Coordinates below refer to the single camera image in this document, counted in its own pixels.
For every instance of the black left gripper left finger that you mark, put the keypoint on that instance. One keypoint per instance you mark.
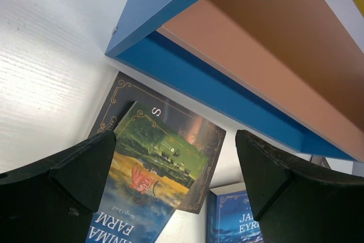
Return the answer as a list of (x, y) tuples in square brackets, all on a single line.
[(55, 198)]

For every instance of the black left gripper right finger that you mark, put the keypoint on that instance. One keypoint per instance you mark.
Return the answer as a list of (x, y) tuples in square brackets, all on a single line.
[(294, 200)]

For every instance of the Animal Farm book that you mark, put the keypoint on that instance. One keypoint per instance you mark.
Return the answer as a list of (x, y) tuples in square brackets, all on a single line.
[(152, 170)]

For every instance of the A Tale of Two Cities book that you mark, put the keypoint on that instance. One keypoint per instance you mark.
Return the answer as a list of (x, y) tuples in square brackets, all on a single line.
[(198, 131)]

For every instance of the blue and yellow bookshelf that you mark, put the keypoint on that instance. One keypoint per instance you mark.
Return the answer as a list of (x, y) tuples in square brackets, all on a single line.
[(289, 69)]

